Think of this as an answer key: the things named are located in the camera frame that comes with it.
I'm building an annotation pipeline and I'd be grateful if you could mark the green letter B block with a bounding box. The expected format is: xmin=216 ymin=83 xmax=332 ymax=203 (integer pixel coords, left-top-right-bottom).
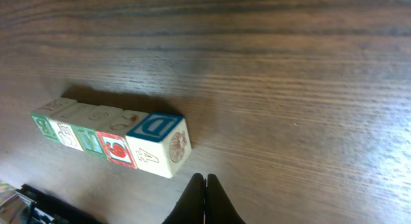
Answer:
xmin=30 ymin=97 xmax=77 ymax=143

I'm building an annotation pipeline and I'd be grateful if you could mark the wooden hand picture block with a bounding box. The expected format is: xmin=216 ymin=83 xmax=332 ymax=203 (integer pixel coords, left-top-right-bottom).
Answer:
xmin=49 ymin=103 xmax=96 ymax=151

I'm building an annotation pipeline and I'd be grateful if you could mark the blue letter D block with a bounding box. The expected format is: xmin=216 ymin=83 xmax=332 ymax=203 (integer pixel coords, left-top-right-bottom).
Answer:
xmin=126 ymin=112 xmax=192 ymax=178

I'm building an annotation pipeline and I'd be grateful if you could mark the green letter V block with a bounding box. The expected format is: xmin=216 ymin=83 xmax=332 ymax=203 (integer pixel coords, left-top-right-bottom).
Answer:
xmin=71 ymin=105 xmax=123 ymax=159

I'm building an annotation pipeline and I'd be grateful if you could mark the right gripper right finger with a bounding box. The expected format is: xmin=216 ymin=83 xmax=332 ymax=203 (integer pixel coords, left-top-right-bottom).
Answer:
xmin=204 ymin=174 xmax=245 ymax=224

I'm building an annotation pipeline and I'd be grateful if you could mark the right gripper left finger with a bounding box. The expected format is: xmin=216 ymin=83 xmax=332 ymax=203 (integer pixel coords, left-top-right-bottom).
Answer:
xmin=163 ymin=173 xmax=206 ymax=224

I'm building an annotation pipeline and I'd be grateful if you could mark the red number 6 block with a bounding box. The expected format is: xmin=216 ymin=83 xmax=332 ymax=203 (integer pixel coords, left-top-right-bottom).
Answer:
xmin=96 ymin=110 xmax=149 ymax=169

